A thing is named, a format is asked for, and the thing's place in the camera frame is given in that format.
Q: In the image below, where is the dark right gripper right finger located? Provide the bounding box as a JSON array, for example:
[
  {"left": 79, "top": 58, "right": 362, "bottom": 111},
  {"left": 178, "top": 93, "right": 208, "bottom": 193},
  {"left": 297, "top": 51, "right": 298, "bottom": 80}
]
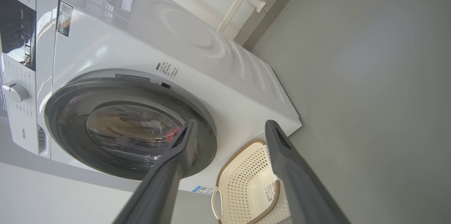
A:
[{"left": 264, "top": 120, "right": 350, "bottom": 224}]

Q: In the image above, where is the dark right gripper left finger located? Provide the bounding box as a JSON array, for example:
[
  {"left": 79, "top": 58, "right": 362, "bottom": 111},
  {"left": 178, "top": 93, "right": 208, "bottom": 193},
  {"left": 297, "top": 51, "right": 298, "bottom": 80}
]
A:
[{"left": 113, "top": 119, "right": 198, "bottom": 224}]

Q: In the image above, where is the dark washing machine door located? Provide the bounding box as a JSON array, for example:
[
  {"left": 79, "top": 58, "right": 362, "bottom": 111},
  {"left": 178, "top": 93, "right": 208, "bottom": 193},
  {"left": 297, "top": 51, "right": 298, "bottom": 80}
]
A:
[{"left": 45, "top": 78, "right": 217, "bottom": 181}]

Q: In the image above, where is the cream perforated laundry basket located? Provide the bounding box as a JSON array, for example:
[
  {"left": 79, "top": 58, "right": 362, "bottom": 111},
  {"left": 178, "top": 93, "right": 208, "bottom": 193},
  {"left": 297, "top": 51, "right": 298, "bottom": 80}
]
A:
[{"left": 211, "top": 139, "right": 291, "bottom": 224}]

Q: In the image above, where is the white front-load washing machine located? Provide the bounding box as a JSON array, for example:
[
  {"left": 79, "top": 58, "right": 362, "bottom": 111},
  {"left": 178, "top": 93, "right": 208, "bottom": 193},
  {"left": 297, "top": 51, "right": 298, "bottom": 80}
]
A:
[{"left": 0, "top": 0, "right": 303, "bottom": 194}]

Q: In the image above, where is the white washing machine dial knob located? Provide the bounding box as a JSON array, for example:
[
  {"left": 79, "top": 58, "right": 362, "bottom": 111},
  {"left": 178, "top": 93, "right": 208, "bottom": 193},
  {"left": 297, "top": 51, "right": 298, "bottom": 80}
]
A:
[{"left": 2, "top": 81, "right": 29, "bottom": 103}]

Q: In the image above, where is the black washing machine display panel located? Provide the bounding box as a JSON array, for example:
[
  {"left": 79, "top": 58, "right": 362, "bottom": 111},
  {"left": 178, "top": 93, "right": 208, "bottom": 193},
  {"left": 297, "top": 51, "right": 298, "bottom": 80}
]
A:
[{"left": 0, "top": 0, "right": 37, "bottom": 71}]

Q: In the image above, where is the blue energy label sticker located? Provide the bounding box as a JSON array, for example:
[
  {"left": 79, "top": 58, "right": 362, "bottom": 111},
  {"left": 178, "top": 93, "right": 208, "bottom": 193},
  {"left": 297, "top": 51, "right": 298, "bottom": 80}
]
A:
[{"left": 192, "top": 186, "right": 215, "bottom": 195}]

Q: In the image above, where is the colourful drawer sticker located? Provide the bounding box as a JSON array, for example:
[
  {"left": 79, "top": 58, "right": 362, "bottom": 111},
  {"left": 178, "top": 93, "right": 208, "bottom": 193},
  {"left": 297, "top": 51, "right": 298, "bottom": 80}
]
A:
[{"left": 56, "top": 0, "right": 73, "bottom": 37}]

